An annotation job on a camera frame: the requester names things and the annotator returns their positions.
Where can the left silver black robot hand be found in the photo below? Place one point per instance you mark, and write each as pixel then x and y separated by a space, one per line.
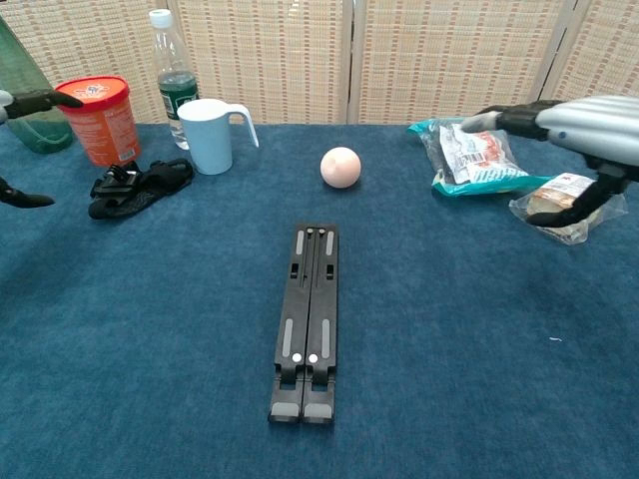
pixel 35 102

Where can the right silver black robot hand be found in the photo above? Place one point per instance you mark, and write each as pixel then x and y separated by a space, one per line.
pixel 594 125

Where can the black folding laptop stand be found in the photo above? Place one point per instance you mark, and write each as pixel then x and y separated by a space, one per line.
pixel 294 309

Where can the green plastic spray bottle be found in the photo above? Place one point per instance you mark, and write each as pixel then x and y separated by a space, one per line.
pixel 35 135

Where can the orange tub with red lid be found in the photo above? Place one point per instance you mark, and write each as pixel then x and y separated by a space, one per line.
pixel 105 130

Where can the clear wrapped bread slice pack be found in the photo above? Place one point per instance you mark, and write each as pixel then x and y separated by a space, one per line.
pixel 554 192

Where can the teal plastic snack package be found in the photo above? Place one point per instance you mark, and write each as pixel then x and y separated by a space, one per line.
pixel 474 159

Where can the clear water bottle green label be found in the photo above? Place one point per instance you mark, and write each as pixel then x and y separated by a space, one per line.
pixel 172 60

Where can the woven bamboo folding screen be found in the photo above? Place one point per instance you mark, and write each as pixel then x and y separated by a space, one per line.
pixel 274 60

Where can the blue felt table cover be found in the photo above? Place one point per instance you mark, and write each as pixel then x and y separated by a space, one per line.
pixel 150 324

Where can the pale pink ball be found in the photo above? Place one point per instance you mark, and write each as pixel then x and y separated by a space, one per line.
pixel 340 167

